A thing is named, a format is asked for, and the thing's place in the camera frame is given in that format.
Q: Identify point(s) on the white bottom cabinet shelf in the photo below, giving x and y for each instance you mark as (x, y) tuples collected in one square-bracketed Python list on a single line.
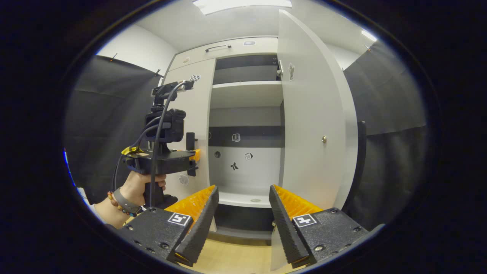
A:
[(239, 198)]

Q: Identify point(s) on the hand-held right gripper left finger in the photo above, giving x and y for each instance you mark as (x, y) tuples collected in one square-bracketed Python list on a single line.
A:
[(198, 228)]

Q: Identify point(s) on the beige double-door shoe cabinet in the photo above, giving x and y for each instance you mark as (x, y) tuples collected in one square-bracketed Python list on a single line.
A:
[(247, 171)]

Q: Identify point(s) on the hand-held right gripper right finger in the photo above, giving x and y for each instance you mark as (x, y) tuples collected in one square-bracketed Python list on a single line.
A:
[(287, 228)]

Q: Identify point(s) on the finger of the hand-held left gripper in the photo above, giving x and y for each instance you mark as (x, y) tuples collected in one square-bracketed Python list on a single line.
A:
[(194, 155)]

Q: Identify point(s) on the grey wristband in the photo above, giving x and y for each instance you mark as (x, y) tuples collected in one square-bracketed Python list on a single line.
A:
[(125, 201)]

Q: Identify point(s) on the beige cabinet drawer front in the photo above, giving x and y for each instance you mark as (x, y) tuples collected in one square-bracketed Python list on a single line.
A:
[(243, 49)]

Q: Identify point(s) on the white cabinet shelf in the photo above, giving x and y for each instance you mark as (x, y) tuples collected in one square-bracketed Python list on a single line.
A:
[(239, 198), (247, 95)]

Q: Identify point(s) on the beige cabinet door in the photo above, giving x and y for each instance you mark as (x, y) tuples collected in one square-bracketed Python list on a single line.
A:
[(198, 114), (312, 114)]

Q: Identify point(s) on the metal right door hinge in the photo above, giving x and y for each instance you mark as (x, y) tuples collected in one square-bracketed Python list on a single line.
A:
[(280, 68)]

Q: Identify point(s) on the black backdrop cloth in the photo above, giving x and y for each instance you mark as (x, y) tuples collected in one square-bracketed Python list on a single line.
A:
[(102, 114), (388, 114)]

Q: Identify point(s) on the white upper cabinet shelf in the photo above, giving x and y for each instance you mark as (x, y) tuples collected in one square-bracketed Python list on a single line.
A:
[(247, 95)]

